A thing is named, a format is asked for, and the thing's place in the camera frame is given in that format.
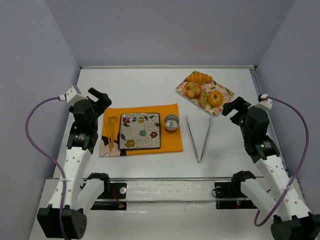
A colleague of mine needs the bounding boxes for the metal table rail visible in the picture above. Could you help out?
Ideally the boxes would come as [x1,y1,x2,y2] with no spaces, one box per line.
[51,176,266,183]

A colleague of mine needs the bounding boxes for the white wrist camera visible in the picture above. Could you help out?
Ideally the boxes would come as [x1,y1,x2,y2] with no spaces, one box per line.
[254,94,273,112]
[65,85,85,106]

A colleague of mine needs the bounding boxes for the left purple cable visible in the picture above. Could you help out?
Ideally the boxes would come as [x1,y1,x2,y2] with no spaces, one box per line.
[24,96,71,240]

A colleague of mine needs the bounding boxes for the metal tongs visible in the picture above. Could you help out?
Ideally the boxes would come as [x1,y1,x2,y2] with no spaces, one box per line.
[186,114,211,163]

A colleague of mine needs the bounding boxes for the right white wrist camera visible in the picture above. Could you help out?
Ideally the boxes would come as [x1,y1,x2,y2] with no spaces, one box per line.
[254,94,273,112]

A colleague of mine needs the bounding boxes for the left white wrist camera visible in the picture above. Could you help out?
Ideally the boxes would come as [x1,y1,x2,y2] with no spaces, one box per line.
[65,85,85,106]

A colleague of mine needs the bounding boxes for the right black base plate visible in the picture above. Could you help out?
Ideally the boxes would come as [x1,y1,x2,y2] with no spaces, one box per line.
[211,181,257,210]

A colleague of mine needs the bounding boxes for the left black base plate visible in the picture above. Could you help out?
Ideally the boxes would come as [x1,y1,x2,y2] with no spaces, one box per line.
[91,182,127,211]

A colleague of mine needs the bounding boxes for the orange cloth placemat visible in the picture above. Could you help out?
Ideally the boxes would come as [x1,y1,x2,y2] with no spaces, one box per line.
[99,103,183,158]

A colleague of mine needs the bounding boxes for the twisted knot bread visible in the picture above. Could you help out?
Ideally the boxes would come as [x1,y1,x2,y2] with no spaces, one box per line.
[182,82,202,99]

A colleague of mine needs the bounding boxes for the brown bread slice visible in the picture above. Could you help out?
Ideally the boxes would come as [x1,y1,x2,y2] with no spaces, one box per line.
[199,90,208,108]

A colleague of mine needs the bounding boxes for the orange bagel bread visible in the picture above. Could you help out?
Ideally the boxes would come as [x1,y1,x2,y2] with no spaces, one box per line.
[207,91,224,107]

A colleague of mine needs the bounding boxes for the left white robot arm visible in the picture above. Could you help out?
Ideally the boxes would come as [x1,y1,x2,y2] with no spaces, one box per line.
[37,86,112,240]

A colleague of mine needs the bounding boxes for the square floral ceramic plate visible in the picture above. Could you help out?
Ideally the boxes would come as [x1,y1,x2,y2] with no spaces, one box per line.
[118,112,161,150]

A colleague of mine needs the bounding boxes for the striped croissant bread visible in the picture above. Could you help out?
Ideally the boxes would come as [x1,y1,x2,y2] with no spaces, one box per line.
[186,71,213,85]

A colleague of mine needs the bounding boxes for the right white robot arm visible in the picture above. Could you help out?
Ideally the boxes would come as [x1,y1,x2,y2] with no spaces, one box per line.
[222,94,320,240]

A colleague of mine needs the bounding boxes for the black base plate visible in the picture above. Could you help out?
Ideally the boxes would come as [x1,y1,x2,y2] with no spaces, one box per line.
[211,181,257,210]
[91,182,127,211]

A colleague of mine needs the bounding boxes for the small metal cup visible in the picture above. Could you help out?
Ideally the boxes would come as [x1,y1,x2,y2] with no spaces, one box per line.
[164,114,180,132]

